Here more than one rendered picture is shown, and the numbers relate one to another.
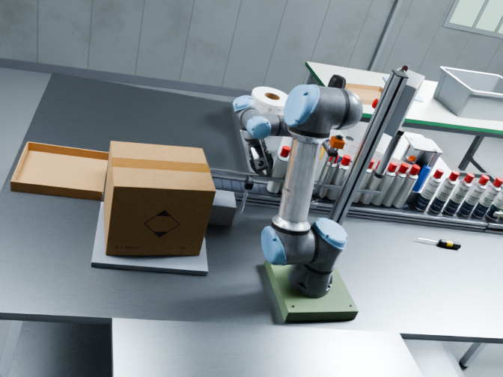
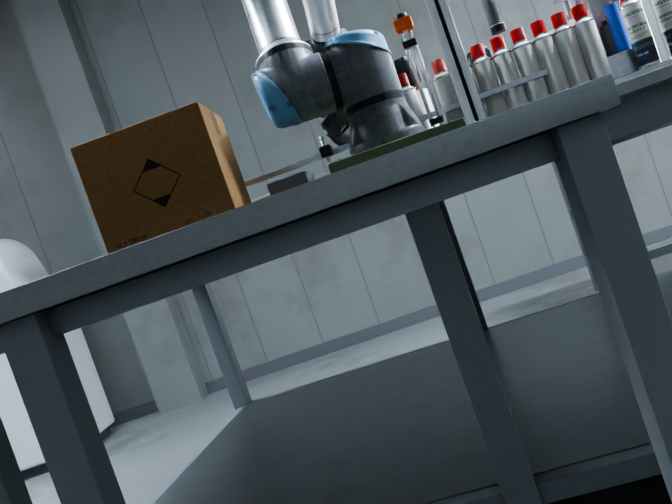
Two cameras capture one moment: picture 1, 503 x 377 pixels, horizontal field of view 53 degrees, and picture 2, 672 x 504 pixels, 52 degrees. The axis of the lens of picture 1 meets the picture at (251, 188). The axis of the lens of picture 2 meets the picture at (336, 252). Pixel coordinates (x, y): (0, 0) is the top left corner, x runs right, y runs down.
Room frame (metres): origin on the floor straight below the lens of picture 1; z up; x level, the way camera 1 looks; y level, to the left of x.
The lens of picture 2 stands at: (0.01, -0.75, 0.76)
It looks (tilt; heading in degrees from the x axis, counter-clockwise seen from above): 2 degrees down; 28
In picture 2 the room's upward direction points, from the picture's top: 19 degrees counter-clockwise
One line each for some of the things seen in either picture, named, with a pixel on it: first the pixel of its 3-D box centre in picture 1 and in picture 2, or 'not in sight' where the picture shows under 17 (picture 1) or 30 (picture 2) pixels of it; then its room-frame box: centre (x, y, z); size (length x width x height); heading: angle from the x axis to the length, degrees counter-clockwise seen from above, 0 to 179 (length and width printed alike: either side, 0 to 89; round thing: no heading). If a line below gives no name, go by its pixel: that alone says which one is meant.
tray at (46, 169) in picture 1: (63, 170); not in sight; (1.46, 0.68, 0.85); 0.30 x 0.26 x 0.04; 108
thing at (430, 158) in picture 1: (411, 170); (598, 34); (1.98, -0.64, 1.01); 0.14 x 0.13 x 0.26; 108
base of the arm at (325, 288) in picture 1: (314, 269); (382, 125); (1.25, -0.27, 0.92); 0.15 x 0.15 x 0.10
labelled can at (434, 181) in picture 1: (430, 189); (637, 27); (1.91, -0.73, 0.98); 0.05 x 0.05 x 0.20
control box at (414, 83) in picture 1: (396, 101); not in sight; (1.71, -0.40, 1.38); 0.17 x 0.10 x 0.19; 163
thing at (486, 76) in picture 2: not in sight; (488, 83); (1.80, -0.37, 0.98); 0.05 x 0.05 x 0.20
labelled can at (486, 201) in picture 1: (488, 197); not in sight; (2.00, -1.02, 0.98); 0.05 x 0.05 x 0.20
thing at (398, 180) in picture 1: (395, 184); (569, 53); (1.86, -0.57, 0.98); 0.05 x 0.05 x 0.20
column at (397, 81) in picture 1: (362, 158); (438, 11); (1.64, -0.35, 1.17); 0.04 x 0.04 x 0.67; 18
